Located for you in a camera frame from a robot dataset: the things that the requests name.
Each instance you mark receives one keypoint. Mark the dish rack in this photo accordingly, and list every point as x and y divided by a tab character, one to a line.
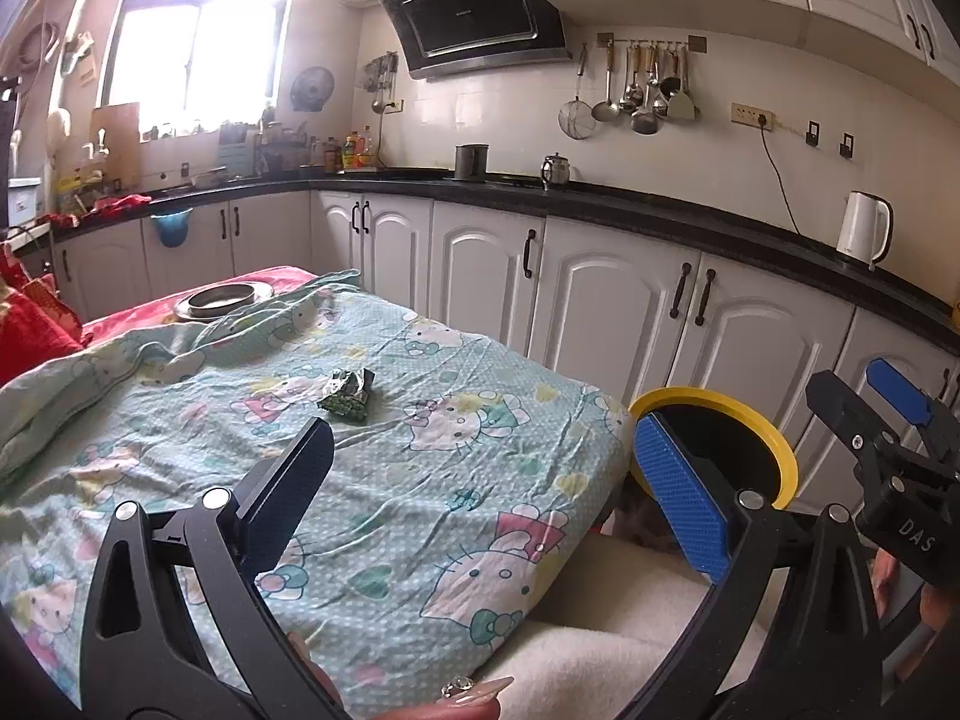
262	150

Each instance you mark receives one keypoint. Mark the white base kitchen cabinets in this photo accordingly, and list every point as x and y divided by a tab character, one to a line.
600	292

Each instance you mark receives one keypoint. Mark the black range hood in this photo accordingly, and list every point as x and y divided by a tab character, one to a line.
472	15

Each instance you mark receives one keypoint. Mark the person's left hand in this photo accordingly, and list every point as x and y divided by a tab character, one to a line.
457	701

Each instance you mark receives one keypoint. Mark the small wall socket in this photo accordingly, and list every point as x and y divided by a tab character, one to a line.
394	106

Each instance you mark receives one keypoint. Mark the red cloth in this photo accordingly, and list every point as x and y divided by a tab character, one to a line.
120	206

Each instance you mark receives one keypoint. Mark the pink bed sheet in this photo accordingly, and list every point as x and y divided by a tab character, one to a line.
135	315

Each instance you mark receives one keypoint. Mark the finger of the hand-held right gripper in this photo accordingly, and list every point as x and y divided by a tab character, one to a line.
844	409
900	390

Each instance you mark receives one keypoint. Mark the small hanging utensil set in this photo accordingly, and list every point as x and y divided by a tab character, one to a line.
381	79

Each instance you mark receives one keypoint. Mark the person's right hand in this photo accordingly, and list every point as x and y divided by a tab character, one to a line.
886	577

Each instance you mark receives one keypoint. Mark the black kitchen countertop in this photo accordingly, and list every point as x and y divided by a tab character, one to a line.
675	206

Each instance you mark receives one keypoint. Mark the round metal plate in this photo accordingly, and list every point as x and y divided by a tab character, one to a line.
221	300

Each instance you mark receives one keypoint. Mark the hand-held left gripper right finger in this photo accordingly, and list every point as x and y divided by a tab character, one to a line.
682	495

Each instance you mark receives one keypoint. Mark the dark metal canister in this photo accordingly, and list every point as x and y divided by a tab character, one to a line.
470	163

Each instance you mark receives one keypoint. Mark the white fleece mat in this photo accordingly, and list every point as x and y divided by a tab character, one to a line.
600	652

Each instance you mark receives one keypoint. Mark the bright kitchen window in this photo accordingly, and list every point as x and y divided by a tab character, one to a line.
202	37

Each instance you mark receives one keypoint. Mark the steel teapot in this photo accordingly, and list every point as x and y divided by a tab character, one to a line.
555	171

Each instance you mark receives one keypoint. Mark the yellow rimmed black trash can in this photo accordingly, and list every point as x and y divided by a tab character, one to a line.
750	457

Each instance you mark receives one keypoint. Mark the red floral pillow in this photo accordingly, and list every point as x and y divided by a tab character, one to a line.
37	337

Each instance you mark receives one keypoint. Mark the row of hanging kitchen utensils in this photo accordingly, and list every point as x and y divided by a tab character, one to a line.
637	90

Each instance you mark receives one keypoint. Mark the round wall fan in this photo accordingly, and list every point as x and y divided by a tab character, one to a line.
312	88

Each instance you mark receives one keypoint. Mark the wooden cutting board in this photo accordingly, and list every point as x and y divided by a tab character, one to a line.
116	142

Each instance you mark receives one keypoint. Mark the cartoon cat printed blanket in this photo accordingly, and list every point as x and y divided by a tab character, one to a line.
450	480

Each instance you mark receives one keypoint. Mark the blue hanging plastic bin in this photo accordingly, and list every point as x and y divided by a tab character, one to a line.
171	229

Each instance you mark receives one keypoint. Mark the cluster of condiment bottles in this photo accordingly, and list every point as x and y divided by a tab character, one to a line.
352	151

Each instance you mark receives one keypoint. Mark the black wall hook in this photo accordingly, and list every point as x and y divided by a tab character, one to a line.
847	146
812	133

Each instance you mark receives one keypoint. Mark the white plastic container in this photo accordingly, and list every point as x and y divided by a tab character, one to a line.
24	201

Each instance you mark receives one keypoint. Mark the white electric kettle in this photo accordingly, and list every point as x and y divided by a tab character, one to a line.
859	229

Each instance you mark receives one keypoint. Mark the beige wall socket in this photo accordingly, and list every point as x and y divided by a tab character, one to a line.
750	115

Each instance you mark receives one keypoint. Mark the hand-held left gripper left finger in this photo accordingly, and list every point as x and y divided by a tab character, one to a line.
289	480

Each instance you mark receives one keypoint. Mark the green snack packet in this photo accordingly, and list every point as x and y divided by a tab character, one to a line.
349	397

